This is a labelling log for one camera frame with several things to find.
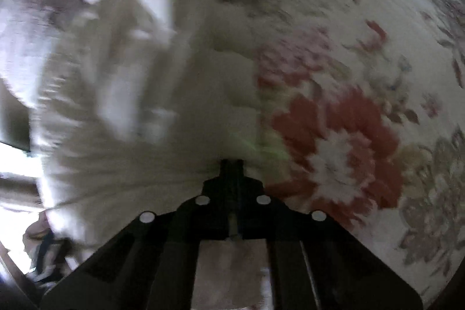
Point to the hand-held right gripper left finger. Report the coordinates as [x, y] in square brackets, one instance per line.
[189, 223]

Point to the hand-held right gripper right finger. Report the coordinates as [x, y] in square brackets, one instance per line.
[276, 223]

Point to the white puffer jacket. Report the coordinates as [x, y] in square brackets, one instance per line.
[152, 114]

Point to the floral bed sheet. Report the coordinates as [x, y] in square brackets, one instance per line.
[363, 77]

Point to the window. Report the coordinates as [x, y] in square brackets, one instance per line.
[14, 164]

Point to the white pillow with pink edge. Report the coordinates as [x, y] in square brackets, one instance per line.
[32, 23]

